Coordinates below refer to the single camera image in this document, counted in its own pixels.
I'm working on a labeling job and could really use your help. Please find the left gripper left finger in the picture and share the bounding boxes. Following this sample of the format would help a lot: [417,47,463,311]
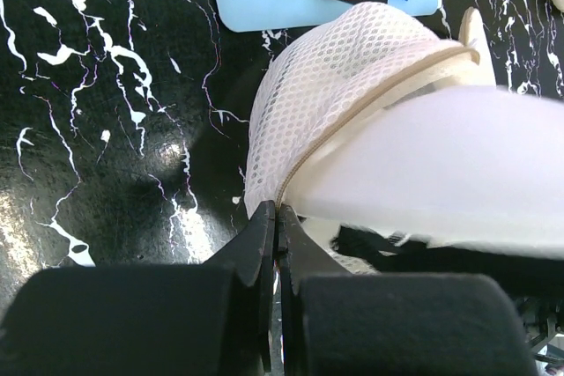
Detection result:
[1,202,276,375]

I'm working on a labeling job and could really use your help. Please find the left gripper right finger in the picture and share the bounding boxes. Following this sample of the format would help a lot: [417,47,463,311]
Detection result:
[277,206,537,375]

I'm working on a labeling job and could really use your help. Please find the mesh laundry bag with glasses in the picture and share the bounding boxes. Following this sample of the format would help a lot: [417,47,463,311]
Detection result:
[244,2,495,213]

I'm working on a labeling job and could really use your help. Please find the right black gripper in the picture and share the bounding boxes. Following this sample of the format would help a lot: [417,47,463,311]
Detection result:
[334,226,563,367]

